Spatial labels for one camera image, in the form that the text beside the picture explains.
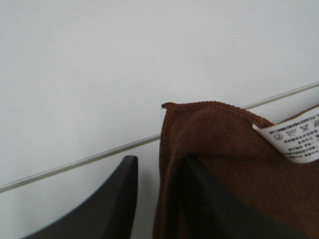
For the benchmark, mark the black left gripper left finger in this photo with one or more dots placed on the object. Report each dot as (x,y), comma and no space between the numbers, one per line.
(107,214)

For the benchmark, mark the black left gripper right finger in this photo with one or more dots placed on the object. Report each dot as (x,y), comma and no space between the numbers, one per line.
(213,212)

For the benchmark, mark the brown towel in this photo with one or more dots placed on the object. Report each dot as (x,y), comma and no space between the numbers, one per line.
(272,168)

